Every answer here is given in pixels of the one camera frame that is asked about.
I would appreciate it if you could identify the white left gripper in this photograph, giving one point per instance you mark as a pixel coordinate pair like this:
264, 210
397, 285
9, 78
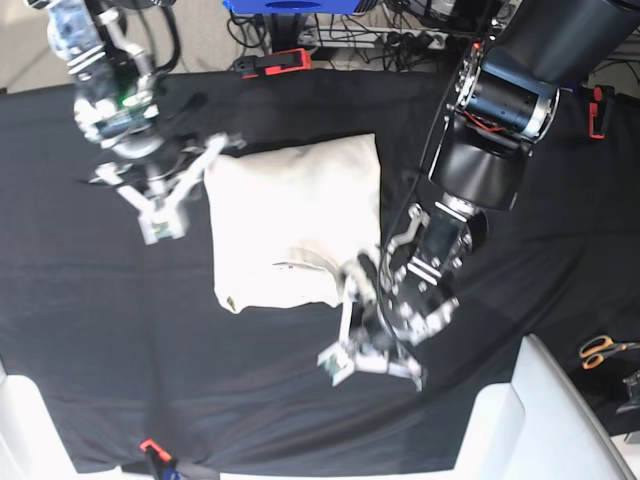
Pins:
365, 344

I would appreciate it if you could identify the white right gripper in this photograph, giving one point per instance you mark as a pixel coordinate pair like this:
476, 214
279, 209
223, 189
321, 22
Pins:
159, 186

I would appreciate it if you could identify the white T-shirt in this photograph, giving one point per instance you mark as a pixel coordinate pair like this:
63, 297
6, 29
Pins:
287, 223

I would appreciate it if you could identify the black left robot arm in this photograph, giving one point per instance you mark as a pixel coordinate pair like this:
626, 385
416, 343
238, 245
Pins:
498, 105

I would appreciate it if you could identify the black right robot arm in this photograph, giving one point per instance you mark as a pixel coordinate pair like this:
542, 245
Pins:
115, 107

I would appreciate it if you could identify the black table cloth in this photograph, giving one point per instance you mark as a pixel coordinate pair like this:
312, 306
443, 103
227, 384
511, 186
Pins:
127, 341

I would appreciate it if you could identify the orange black clamp top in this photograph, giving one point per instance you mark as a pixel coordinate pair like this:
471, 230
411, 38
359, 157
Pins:
273, 64

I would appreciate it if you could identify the orange black clamp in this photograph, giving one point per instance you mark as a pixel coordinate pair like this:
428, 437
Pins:
600, 110
273, 64

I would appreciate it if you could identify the orange clamp bottom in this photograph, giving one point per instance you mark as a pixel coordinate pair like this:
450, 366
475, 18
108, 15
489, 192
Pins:
149, 446

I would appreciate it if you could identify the blue box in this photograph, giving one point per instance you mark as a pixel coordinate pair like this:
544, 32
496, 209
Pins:
248, 7

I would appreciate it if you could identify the white power strip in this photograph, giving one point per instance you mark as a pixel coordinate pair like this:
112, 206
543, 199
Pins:
339, 36

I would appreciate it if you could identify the black device at right edge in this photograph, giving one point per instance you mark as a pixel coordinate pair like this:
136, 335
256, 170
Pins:
632, 387

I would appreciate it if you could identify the orange black clamp right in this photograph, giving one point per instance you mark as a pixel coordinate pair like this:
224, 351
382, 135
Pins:
600, 110

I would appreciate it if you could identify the white right table frame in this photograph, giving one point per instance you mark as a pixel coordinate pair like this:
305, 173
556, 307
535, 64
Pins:
537, 426

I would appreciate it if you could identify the white table frame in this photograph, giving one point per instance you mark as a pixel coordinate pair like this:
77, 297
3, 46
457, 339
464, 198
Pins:
31, 447
537, 426

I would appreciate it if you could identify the orange handled scissors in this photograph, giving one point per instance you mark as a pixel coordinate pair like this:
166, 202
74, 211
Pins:
594, 352

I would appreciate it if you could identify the white left table frame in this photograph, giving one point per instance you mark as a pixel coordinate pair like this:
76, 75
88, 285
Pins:
31, 447

